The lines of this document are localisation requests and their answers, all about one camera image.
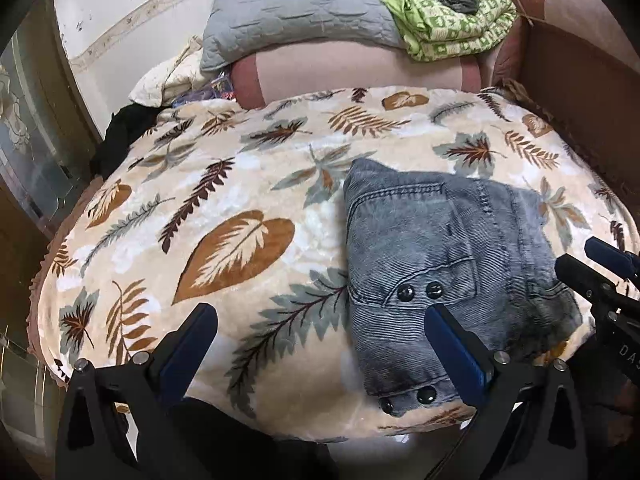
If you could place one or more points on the grey quilted pillow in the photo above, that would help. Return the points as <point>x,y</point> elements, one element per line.
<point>237,28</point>

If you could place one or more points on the green patterned folded quilt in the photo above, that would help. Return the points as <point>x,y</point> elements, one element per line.
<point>433,32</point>

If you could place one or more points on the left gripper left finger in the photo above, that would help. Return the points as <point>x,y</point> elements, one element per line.
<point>160,382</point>

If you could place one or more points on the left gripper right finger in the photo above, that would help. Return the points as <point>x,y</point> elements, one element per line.
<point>499,389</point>

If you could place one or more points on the cream leaf-print fleece blanket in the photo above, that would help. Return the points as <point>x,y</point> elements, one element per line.
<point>245,210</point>

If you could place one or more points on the pink maroon sofa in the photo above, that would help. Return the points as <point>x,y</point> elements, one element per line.
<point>567,61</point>

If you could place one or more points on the brown wooden door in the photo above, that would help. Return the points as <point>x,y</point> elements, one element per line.
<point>47,139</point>

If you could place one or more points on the grey denim pants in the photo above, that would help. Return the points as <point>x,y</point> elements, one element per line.
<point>415,239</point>

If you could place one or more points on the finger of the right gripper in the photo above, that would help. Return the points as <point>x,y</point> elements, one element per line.
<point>623,264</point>
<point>588,283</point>

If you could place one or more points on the cream quilted cloth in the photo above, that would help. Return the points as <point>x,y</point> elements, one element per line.
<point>175,81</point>

